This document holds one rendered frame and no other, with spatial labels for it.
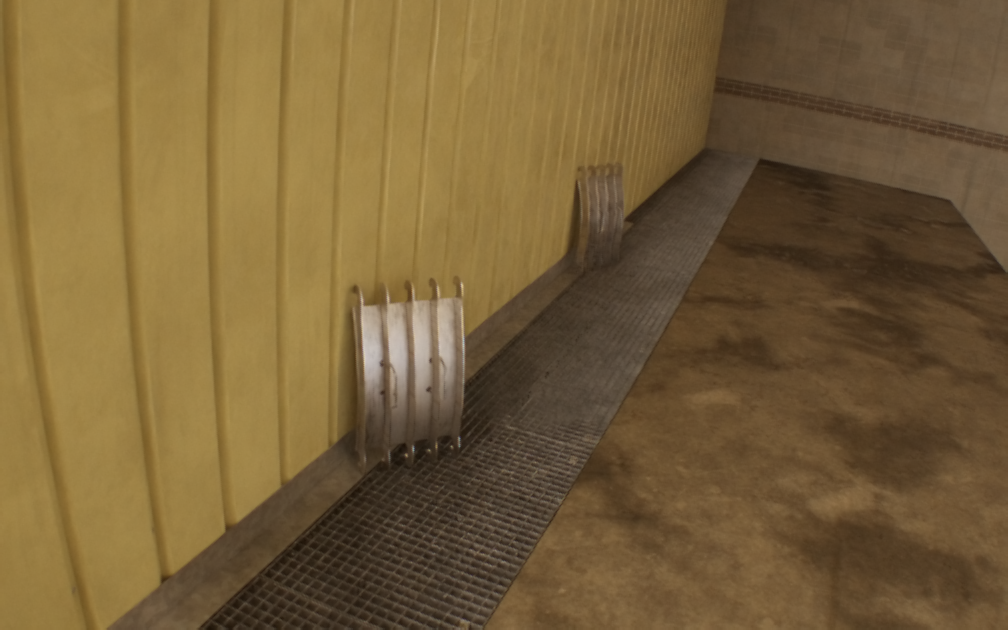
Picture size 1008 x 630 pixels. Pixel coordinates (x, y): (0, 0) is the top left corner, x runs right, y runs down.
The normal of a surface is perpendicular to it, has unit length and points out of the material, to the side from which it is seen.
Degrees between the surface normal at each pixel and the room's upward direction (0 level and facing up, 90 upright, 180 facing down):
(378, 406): 88
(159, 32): 90
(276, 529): 0
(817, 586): 0
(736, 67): 90
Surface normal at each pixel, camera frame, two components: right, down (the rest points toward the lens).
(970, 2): -0.39, 0.30
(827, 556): 0.10, -0.93
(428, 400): 0.48, 0.33
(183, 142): 0.92, 0.22
